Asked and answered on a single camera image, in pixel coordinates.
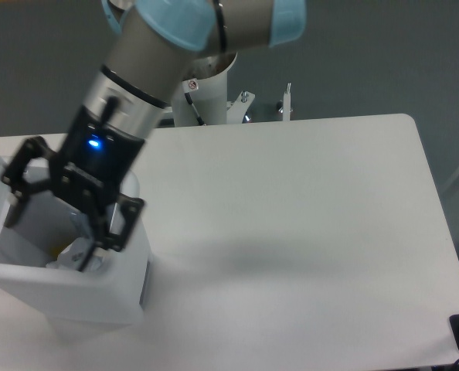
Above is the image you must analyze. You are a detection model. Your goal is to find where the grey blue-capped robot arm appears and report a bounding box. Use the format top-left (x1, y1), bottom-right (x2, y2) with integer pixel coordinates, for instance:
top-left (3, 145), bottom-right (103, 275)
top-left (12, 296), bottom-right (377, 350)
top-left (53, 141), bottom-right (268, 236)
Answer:
top-left (0, 1), bottom-right (307, 265)

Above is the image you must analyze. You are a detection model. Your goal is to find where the white plastic trash can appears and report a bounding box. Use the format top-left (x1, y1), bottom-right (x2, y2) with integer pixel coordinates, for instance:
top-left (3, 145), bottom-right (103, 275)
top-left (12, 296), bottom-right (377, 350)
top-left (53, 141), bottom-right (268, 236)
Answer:
top-left (0, 192), bottom-right (151, 324)

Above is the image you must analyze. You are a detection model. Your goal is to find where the clear plastic water bottle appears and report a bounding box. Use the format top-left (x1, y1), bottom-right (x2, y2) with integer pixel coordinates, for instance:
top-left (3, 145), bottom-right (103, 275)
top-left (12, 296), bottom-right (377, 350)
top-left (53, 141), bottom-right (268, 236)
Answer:
top-left (56, 212), bottom-right (93, 271)

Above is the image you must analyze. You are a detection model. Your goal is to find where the black cable on pedestal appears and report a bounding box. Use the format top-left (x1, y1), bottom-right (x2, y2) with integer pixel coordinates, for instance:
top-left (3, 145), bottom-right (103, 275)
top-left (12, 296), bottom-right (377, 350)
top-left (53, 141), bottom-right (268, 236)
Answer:
top-left (182, 90), bottom-right (207, 127)

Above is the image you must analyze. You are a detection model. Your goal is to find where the white plastic wrapper bag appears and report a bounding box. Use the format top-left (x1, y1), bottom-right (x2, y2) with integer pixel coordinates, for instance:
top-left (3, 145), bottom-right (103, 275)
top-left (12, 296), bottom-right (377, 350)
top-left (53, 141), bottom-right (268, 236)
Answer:
top-left (46, 260), bottom-right (68, 270)

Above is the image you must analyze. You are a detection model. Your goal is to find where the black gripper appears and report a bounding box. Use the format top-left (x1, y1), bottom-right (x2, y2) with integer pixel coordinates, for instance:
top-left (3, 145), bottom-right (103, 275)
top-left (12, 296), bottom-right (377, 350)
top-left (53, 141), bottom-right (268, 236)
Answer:
top-left (0, 104), bottom-right (146, 274)

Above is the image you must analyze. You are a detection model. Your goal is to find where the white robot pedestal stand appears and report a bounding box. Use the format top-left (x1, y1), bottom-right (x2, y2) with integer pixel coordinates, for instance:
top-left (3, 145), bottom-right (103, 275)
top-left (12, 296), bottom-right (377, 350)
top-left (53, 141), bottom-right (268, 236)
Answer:
top-left (160, 53), bottom-right (256, 128)

